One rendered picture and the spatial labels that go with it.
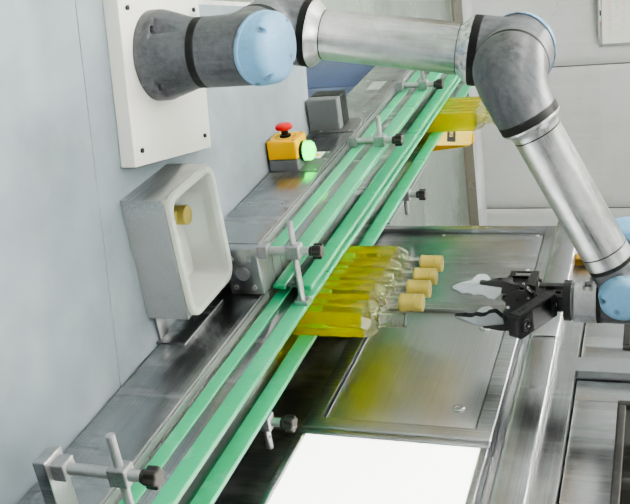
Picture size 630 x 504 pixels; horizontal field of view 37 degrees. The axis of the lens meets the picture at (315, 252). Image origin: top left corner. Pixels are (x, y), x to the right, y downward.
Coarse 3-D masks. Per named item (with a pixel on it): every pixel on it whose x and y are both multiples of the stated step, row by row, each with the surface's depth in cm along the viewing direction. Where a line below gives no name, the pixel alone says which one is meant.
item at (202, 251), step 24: (192, 192) 167; (216, 192) 166; (168, 216) 151; (192, 216) 169; (216, 216) 168; (192, 240) 171; (216, 240) 170; (192, 264) 173; (216, 264) 172; (192, 288) 167; (216, 288) 167; (192, 312) 159
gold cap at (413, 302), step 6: (402, 294) 177; (408, 294) 177; (414, 294) 176; (420, 294) 176; (402, 300) 176; (408, 300) 176; (414, 300) 176; (420, 300) 175; (402, 306) 176; (408, 306) 176; (414, 306) 176; (420, 306) 175
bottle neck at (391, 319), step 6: (384, 312) 174; (390, 312) 173; (396, 312) 173; (402, 312) 173; (384, 318) 173; (390, 318) 172; (396, 318) 172; (402, 318) 171; (384, 324) 173; (390, 324) 172; (396, 324) 172; (402, 324) 172
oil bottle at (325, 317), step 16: (320, 304) 177; (336, 304) 176; (352, 304) 175; (368, 304) 174; (304, 320) 177; (320, 320) 175; (336, 320) 174; (352, 320) 173; (368, 320) 172; (352, 336) 175; (368, 336) 174
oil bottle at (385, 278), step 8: (336, 272) 188; (344, 272) 187; (352, 272) 187; (360, 272) 186; (368, 272) 186; (376, 272) 185; (384, 272) 185; (328, 280) 185; (336, 280) 185; (344, 280) 184; (352, 280) 184; (360, 280) 183; (368, 280) 183; (376, 280) 182; (384, 280) 182; (392, 280) 183; (392, 288) 183
